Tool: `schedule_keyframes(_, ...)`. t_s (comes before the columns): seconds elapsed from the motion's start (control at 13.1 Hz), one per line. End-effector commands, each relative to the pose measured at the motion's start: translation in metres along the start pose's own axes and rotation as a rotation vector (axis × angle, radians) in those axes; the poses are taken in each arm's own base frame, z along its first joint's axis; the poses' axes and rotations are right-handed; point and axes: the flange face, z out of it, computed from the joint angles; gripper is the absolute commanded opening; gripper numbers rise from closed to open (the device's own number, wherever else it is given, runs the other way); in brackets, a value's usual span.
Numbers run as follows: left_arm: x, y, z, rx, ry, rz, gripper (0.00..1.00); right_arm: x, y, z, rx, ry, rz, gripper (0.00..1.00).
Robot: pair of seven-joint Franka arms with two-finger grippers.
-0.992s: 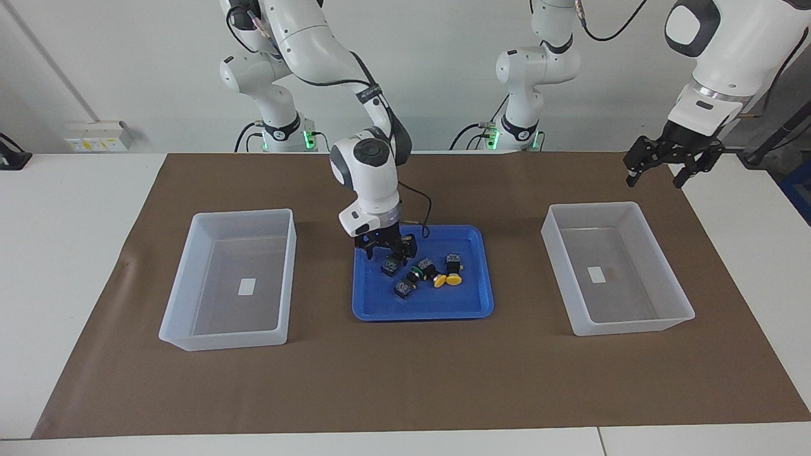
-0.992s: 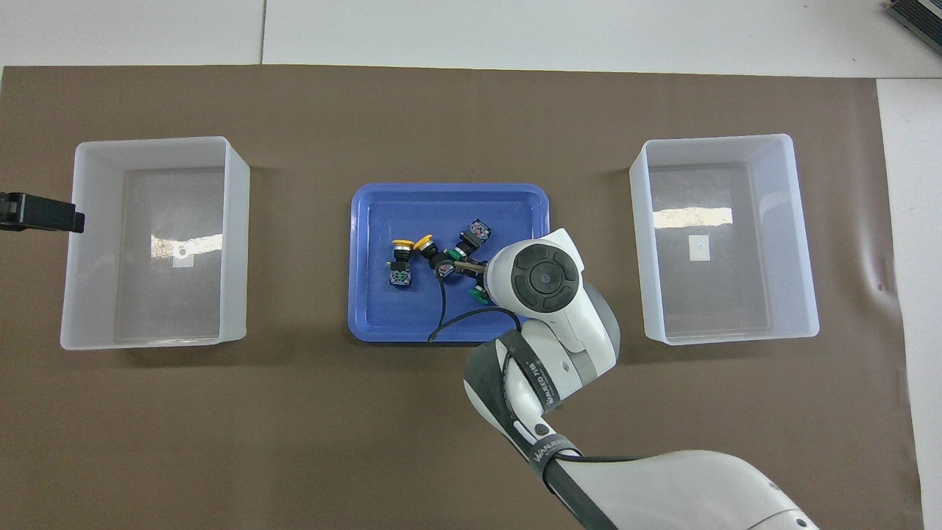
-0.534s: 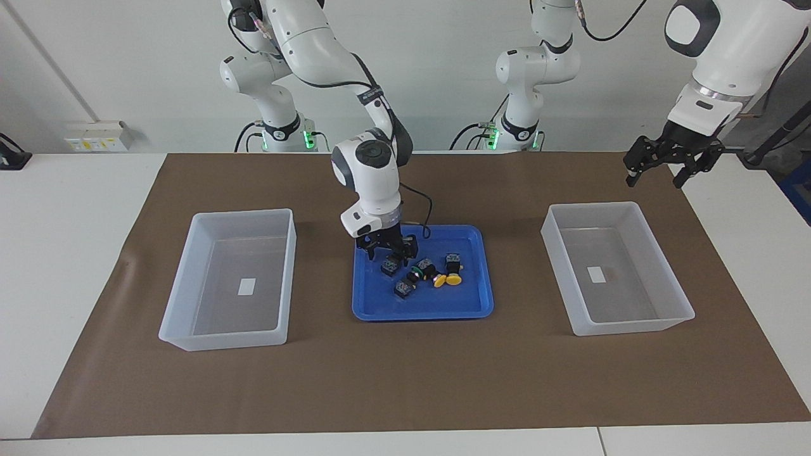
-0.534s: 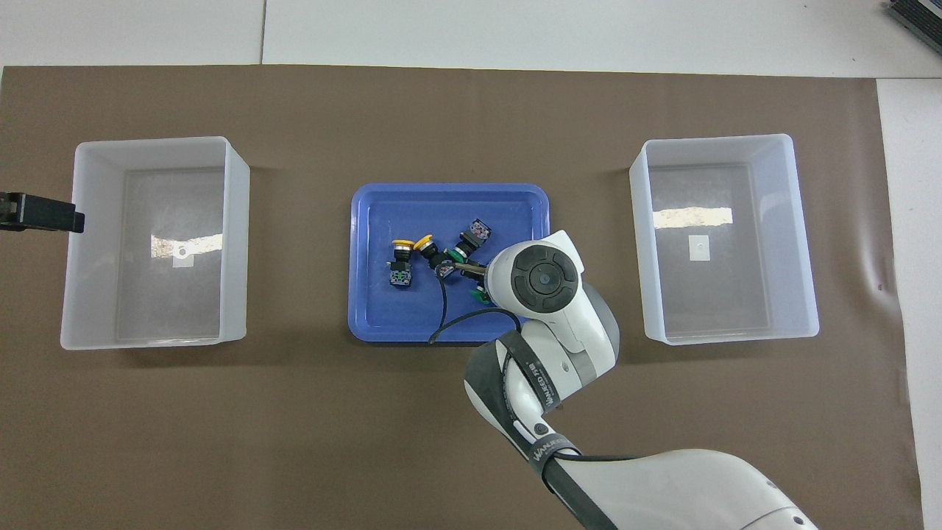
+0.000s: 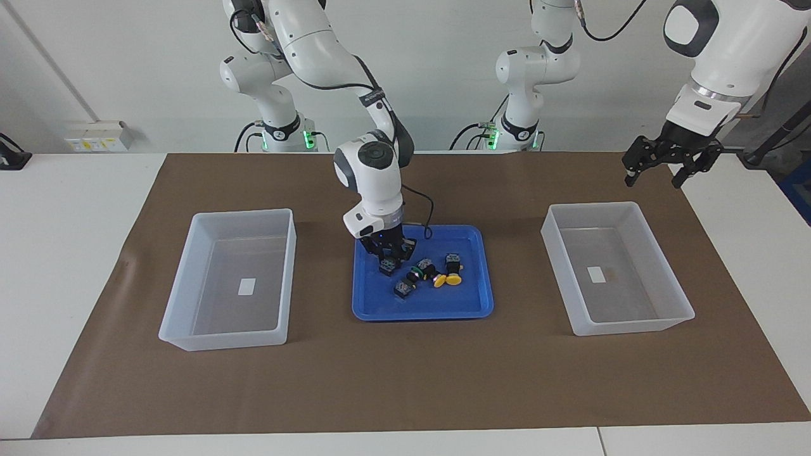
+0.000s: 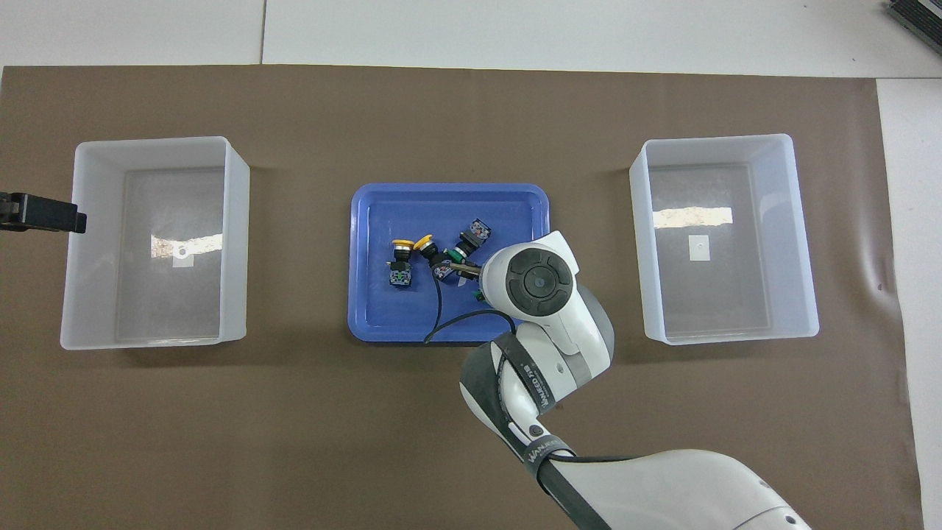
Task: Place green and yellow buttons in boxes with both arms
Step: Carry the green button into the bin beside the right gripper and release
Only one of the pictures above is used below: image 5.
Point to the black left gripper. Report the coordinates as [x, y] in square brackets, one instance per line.
[687, 138]

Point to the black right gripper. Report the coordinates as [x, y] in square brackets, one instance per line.
[386, 239]

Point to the green push button switch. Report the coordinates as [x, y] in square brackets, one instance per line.
[389, 268]
[404, 288]

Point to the yellow push button switch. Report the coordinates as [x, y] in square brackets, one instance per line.
[429, 269]
[452, 266]

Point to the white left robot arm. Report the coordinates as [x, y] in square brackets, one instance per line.
[741, 44]

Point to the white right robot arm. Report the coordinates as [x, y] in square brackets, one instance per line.
[374, 177]

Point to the blue plastic tray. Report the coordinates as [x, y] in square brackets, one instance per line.
[380, 304]

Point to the black stand pole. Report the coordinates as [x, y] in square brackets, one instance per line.
[770, 142]

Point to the brown paper table mat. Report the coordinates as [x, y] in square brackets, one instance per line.
[405, 380]

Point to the white paper label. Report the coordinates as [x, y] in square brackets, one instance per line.
[595, 274]
[247, 286]

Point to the blue crate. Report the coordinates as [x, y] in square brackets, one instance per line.
[799, 196]

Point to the translucent white plastic box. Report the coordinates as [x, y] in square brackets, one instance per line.
[633, 297]
[215, 310]

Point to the black clamp device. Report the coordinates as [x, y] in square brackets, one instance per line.
[12, 159]

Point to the white wall socket strip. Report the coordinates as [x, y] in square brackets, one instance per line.
[95, 136]

